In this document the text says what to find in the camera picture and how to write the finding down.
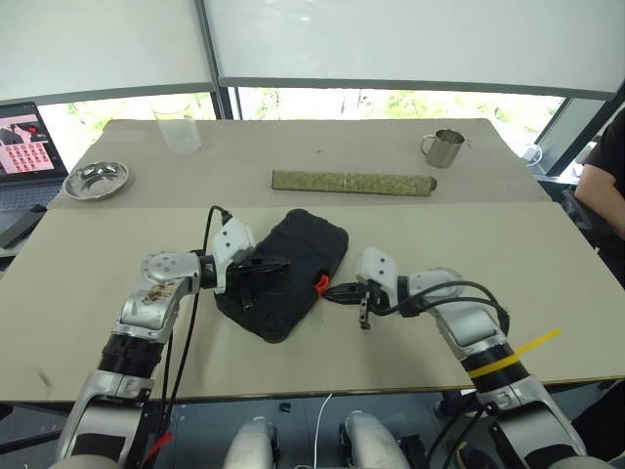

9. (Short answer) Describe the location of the yellow zip tie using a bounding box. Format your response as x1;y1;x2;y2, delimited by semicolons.
467;328;563;380

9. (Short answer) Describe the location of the person in black shirt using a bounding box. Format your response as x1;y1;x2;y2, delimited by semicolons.
572;107;625;277

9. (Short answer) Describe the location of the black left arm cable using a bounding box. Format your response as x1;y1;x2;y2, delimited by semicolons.
158;204;233;441

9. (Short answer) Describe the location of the clear plastic cup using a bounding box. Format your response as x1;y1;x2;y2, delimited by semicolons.
149;99;202;157

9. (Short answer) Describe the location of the round stainless steel dish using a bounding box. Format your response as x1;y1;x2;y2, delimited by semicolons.
62;160;132;201

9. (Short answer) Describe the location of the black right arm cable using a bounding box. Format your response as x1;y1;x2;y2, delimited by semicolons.
385;279;512;339

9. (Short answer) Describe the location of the white roller blind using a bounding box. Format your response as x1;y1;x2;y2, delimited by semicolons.
203;0;625;101
0;0;220;107

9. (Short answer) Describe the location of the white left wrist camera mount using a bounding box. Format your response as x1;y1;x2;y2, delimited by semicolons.
210;217;259;296

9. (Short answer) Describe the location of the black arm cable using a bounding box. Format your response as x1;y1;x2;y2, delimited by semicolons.
158;204;233;441
385;279;512;339

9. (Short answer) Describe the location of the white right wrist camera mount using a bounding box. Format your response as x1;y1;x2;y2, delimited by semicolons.
354;246;399;300

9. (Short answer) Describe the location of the red cable tag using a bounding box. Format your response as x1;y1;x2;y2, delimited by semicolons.
145;431;174;463

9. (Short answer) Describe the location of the open laptop computer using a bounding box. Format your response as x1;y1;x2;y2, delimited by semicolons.
0;101;70;212

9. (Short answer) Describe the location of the thin white cable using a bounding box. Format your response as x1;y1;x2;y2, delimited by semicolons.
313;392;336;469

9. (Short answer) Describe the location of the rolled green bamboo mat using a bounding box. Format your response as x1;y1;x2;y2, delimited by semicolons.
271;168;438;199

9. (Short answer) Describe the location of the grey window frame post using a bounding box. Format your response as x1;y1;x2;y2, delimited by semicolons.
193;0;244;121

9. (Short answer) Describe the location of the black zippered pouch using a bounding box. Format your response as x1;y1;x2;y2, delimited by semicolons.
214;208;351;344

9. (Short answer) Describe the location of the silver rounded robot leg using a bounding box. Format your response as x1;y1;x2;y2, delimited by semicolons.
223;416;280;469
338;410;412;469

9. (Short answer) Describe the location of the stainless steel mug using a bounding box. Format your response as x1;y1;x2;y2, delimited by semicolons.
420;128;467;169

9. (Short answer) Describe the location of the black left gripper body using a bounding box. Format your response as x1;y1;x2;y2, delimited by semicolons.
227;260;256;295

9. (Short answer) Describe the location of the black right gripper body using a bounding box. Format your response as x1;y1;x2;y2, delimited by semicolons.
355;277;388;314

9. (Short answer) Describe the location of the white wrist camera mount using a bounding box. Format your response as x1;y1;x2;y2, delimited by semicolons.
210;217;259;296
354;246;399;300

